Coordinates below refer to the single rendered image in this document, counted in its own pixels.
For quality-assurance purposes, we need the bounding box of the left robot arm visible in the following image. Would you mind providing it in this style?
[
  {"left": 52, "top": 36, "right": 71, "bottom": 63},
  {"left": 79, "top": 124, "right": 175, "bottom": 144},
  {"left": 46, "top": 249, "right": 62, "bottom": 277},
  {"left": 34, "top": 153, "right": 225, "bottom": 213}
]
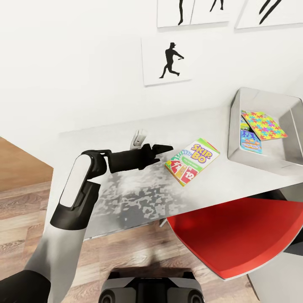
[{"left": 0, "top": 128, "right": 173, "bottom": 303}]

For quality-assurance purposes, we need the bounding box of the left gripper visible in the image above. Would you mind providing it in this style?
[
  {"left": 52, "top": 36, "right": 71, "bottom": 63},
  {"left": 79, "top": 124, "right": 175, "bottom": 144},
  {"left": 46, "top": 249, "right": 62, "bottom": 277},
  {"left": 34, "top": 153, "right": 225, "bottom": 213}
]
[{"left": 122, "top": 144, "right": 173, "bottom": 171}]

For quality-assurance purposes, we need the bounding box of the board game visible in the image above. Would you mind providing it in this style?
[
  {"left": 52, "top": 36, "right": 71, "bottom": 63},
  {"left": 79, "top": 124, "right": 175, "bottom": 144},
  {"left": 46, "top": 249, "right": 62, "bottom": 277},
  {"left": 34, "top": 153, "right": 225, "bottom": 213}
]
[
  {"left": 165, "top": 137, "right": 220, "bottom": 187},
  {"left": 240, "top": 110, "right": 273, "bottom": 132},
  {"left": 240, "top": 130, "right": 262, "bottom": 154}
]

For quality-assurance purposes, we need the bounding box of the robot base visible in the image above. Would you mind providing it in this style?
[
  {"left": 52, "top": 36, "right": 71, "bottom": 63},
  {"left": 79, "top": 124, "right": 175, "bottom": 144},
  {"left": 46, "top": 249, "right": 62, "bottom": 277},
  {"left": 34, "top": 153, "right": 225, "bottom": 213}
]
[{"left": 98, "top": 272, "right": 205, "bottom": 303}]

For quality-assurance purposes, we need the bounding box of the toy box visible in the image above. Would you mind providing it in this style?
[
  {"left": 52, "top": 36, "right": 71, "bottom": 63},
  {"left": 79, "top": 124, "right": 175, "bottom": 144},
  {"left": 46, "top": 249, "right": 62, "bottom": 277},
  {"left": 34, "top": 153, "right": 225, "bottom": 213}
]
[{"left": 228, "top": 87, "right": 303, "bottom": 176}]

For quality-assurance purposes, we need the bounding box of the jigsaw puzzle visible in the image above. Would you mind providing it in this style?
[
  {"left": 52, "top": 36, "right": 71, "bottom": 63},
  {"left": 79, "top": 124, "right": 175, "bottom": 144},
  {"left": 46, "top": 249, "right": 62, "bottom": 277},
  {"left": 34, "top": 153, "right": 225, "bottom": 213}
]
[{"left": 242, "top": 112, "right": 287, "bottom": 141}]

